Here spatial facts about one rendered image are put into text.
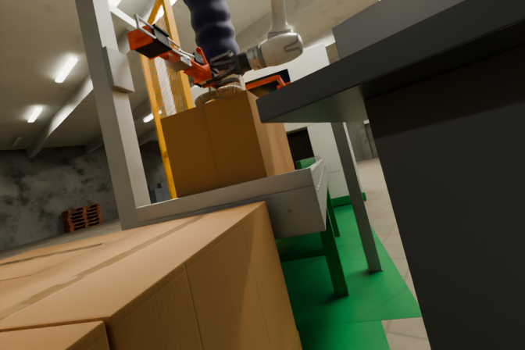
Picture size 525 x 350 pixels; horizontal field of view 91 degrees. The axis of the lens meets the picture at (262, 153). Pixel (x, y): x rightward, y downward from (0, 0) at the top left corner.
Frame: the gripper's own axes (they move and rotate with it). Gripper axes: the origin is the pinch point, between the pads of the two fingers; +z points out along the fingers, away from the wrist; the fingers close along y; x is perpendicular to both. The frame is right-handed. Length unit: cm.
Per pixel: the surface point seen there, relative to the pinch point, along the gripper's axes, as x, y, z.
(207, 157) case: -4.9, 33.8, 4.4
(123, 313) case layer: -78, 53, -19
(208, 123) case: -5.0, 20.7, 0.8
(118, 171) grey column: 55, 22, 103
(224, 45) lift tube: 17.6, -18.6, -6.1
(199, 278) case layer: -65, 56, -19
